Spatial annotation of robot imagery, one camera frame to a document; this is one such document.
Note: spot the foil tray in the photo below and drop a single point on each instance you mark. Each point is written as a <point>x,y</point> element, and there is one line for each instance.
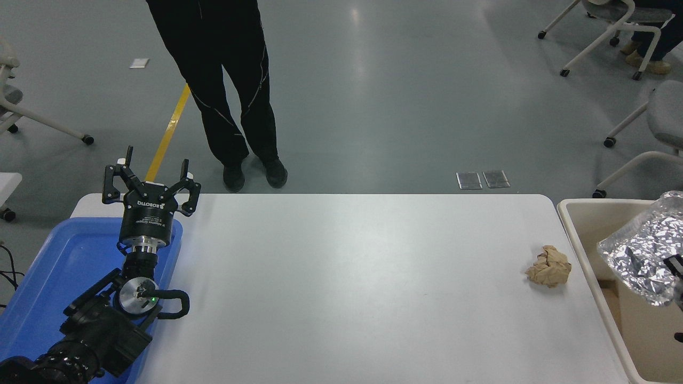
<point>645,240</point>

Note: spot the silver floor plate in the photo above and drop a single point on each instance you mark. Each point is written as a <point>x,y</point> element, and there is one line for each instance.
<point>495,179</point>
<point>469,180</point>

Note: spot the large pale bin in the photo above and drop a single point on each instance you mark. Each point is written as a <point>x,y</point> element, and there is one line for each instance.
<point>587,234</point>

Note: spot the crumpled tan paper ball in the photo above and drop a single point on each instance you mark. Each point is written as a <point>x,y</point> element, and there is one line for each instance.
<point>549,268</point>

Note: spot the white wheeled furniture piece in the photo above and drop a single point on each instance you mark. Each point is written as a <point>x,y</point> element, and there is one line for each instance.
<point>6,184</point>

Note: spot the standing person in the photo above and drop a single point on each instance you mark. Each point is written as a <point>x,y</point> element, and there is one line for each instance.
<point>213,53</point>

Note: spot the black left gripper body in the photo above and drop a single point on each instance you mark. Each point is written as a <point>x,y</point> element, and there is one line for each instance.
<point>148,221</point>

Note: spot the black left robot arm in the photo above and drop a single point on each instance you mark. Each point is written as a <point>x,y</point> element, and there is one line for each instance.
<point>90,330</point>

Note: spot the white frame grey seat chair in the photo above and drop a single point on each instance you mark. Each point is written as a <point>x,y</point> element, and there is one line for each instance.
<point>603,8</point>
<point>9,96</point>
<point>667,112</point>

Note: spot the blue plastic tray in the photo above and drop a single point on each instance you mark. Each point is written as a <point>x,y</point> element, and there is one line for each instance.
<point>53,277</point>

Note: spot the seated person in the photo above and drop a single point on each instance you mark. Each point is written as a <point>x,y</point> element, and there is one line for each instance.
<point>659,42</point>

